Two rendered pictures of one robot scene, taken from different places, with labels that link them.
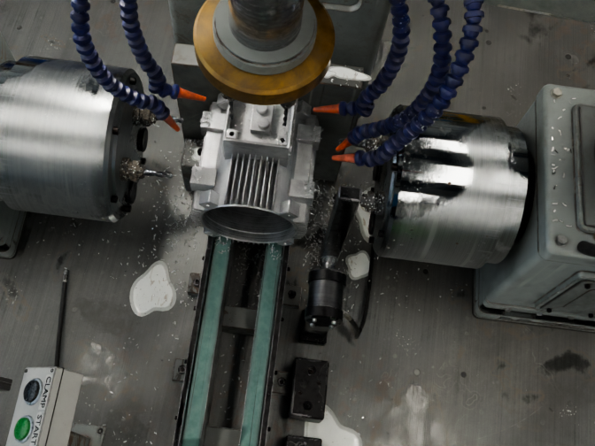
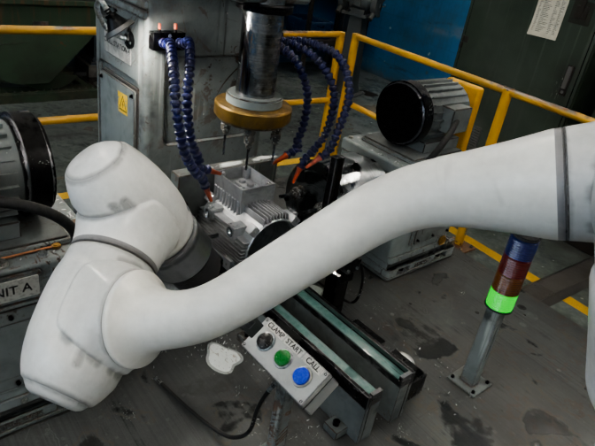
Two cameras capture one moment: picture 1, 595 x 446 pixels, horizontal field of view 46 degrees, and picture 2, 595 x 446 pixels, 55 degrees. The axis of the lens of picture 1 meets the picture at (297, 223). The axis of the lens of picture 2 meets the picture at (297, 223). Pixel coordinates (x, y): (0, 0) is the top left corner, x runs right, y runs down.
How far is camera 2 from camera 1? 1.02 m
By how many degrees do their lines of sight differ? 47
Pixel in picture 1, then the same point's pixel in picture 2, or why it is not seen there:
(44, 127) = not seen: hidden behind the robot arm
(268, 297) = (305, 295)
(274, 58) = (275, 99)
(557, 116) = (359, 142)
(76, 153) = not seen: hidden behind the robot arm
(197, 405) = (329, 354)
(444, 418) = (424, 323)
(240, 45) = (256, 99)
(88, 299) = (186, 385)
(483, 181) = (364, 165)
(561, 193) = (392, 158)
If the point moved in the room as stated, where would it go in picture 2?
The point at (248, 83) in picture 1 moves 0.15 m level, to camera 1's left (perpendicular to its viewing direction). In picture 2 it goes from (270, 113) to (210, 119)
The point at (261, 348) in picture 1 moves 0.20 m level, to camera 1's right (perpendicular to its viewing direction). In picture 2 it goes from (328, 314) to (388, 293)
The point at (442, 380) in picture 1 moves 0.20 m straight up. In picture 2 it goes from (405, 311) to (423, 250)
